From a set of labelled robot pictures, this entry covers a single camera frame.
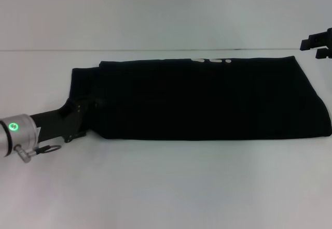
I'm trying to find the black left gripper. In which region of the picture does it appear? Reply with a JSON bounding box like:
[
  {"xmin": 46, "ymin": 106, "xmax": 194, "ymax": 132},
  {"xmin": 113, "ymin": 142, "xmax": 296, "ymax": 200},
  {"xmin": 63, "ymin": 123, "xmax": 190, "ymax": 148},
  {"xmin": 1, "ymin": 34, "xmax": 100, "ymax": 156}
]
[{"xmin": 29, "ymin": 96, "xmax": 103, "ymax": 144}]

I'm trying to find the black shirt with white print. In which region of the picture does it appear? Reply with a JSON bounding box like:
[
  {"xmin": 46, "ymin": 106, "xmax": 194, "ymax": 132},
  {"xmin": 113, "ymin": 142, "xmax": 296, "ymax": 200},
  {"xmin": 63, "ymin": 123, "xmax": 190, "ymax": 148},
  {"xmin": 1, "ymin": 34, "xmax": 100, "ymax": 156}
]
[{"xmin": 70, "ymin": 55, "xmax": 332, "ymax": 140}]

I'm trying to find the grey cable with silver plug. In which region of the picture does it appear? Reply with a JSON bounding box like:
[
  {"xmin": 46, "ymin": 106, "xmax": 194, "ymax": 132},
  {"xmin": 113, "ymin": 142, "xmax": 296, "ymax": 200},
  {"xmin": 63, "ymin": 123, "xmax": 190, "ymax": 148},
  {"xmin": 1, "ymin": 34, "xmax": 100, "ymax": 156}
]
[{"xmin": 14, "ymin": 143, "xmax": 62, "ymax": 164}]

